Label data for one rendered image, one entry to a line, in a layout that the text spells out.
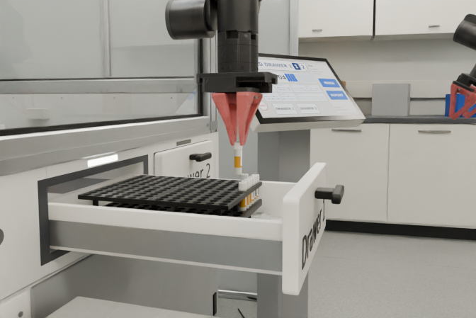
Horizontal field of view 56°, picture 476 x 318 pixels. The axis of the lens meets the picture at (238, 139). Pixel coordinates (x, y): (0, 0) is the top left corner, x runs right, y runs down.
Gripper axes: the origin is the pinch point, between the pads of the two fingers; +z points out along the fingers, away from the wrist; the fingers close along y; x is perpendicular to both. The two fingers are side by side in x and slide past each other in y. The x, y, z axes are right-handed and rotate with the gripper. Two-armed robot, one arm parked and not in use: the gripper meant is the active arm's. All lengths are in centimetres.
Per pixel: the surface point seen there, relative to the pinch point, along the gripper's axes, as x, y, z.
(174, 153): 24.0, -20.9, 4.7
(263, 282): 98, -19, 60
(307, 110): 91, -3, -4
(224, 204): -6.2, 0.0, 8.0
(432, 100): 361, 68, -12
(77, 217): -11.2, -18.5, 9.8
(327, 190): 0.1, 12.5, 6.7
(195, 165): 35.1, -20.8, 8.6
